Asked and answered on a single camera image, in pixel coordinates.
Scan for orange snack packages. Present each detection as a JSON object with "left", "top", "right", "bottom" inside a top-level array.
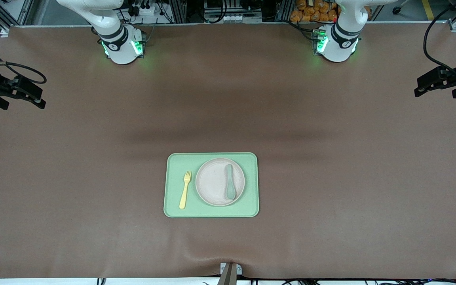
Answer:
[{"left": 290, "top": 0, "right": 339, "bottom": 23}]

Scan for light green plastic spoon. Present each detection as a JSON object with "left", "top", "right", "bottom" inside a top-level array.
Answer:
[{"left": 224, "top": 164, "right": 236, "bottom": 200}]

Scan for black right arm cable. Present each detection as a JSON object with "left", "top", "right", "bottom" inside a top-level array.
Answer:
[{"left": 0, "top": 34, "right": 48, "bottom": 84}]

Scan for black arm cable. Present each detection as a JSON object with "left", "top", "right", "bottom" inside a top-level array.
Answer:
[
  {"left": 0, "top": 34, "right": 48, "bottom": 84},
  {"left": 423, "top": 0, "right": 456, "bottom": 76}
]

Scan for aluminium equipment rack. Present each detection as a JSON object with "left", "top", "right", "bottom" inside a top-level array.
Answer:
[{"left": 164, "top": 0, "right": 294, "bottom": 23}]

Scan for white power strip with plugs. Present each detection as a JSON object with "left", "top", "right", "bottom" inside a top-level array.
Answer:
[{"left": 127, "top": 0, "right": 161, "bottom": 17}]

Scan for light green rectangular tray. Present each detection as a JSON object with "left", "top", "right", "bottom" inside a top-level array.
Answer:
[{"left": 163, "top": 152, "right": 260, "bottom": 218}]

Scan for grey metal camera bracket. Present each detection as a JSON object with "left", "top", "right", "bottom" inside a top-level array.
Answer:
[{"left": 219, "top": 262, "right": 243, "bottom": 285}]

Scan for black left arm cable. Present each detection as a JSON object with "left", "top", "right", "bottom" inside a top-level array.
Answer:
[{"left": 423, "top": 0, "right": 456, "bottom": 76}]

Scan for brown table cloth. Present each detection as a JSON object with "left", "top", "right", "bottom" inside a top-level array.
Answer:
[{"left": 0, "top": 22, "right": 456, "bottom": 279}]

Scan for white round speckled plate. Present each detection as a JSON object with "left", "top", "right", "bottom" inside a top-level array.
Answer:
[{"left": 195, "top": 158, "right": 246, "bottom": 207}]

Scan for yellow plastic fork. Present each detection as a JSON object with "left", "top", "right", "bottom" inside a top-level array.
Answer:
[{"left": 179, "top": 171, "right": 192, "bottom": 209}]

